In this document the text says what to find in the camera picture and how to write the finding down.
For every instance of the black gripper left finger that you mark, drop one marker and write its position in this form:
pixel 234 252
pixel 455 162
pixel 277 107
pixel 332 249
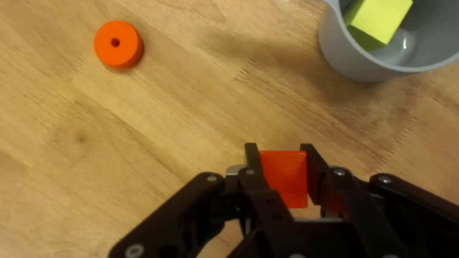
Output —
pixel 184 223

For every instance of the orange red block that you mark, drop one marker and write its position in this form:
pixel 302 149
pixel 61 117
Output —
pixel 286 172

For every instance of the yellow block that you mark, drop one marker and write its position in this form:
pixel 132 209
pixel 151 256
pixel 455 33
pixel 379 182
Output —
pixel 373 23

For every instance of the orange disc near cup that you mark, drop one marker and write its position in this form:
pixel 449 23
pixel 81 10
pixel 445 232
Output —
pixel 118 44

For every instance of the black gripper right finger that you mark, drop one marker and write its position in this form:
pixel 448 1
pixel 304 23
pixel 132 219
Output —
pixel 391 216

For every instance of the grey measuring cup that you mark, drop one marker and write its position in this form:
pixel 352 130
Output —
pixel 426 40

